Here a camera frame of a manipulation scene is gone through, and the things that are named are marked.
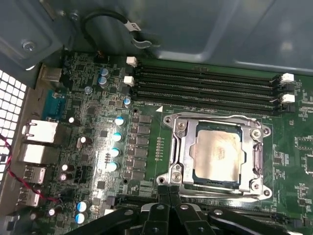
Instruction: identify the RAM slot with white clips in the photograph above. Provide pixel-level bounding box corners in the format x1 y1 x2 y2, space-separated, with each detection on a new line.
126 56 294 85
123 75 296 105

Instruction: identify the black open PC case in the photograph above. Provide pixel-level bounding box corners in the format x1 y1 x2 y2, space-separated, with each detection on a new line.
0 0 313 235

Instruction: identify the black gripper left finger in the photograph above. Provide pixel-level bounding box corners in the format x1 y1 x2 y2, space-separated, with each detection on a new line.
70 186 171 235

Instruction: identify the metal wire locking lever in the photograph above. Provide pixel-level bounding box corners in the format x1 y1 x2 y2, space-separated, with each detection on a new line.
175 112 260 124
179 188 266 199

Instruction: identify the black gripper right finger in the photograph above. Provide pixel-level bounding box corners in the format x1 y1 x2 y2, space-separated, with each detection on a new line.
170 186 291 235

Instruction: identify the silver topped CPU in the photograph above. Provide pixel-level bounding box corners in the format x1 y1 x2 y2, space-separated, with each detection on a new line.
190 121 243 189

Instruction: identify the metal socket cover frame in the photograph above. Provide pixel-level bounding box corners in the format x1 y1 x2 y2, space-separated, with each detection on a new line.
172 113 266 196

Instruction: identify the black cable with white label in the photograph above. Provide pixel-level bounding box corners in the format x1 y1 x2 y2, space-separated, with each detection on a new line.
80 9 144 56

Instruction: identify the green motherboard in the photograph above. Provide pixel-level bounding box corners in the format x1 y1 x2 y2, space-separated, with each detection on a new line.
36 50 313 235

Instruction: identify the red and black wire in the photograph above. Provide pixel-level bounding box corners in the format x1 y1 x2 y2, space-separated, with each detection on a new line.
0 133 62 204

